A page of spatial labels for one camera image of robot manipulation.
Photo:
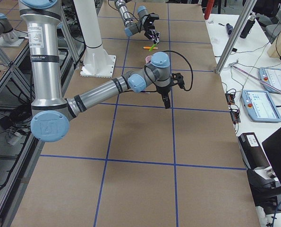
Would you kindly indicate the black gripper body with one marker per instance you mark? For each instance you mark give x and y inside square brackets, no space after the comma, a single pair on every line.
[149,30]
[162,90]

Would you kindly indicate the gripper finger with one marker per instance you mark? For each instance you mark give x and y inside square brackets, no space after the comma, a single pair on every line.
[156,38]
[166,101]
[150,37]

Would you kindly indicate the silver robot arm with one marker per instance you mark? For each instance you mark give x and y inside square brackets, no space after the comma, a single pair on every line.
[51,111]
[132,24]

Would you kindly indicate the orange marker pen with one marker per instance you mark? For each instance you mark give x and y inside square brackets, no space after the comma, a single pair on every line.
[146,47]

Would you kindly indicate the pink mesh pen holder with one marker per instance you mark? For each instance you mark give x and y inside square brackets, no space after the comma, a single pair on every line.
[148,59]

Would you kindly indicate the small circuit board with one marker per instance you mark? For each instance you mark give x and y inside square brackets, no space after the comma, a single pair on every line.
[230,97]

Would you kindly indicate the folded blue umbrella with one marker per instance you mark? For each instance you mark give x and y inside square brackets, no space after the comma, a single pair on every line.
[229,29]

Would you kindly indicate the near blue teach pendant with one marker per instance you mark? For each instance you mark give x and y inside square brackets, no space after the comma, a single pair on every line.
[260,106]

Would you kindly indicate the blue teach pendant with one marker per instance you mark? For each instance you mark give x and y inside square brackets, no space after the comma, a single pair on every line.
[260,106]
[271,76]

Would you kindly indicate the black water bottle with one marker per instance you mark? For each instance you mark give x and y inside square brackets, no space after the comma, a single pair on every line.
[248,26]

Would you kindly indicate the black box with label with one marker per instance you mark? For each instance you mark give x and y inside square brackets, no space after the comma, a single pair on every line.
[252,152]

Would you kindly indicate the far blue teach pendant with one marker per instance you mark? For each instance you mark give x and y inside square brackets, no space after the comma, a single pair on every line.
[271,76]

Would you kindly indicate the black monitor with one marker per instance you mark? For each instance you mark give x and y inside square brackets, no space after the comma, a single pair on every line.
[265,192]

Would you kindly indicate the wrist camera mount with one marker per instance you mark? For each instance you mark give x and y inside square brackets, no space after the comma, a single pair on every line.
[150,18]
[177,79]

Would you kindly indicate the white camera pedestal column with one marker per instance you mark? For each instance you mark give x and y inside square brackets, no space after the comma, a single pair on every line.
[96,62]

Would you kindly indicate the aluminium frame post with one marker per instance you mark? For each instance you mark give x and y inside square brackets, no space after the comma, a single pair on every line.
[240,23]

